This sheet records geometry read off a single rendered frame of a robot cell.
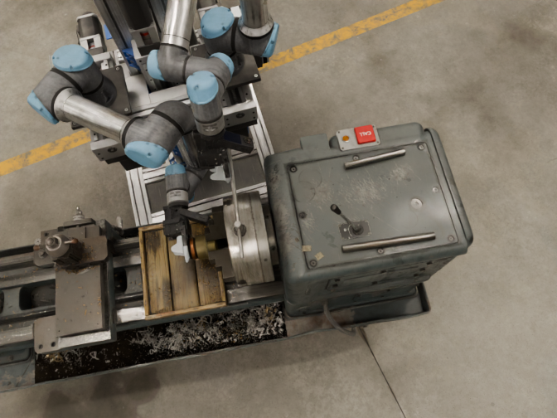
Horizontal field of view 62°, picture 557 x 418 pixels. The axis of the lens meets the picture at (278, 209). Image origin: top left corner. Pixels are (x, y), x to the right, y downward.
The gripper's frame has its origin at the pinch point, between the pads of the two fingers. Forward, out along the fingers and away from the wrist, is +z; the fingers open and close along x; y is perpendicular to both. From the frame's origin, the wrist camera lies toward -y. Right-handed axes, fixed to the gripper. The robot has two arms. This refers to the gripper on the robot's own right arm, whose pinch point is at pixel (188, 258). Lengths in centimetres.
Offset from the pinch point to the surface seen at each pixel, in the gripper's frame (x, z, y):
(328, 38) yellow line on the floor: -108, -174, -90
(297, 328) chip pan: -54, 23, -34
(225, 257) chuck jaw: 2.5, 2.5, -12.8
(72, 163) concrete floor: -108, -106, 88
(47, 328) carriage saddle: -18, 12, 57
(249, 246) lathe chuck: 13.7, 3.5, -21.7
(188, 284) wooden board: -19.8, 4.0, 4.7
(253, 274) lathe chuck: 6.5, 10.5, -21.2
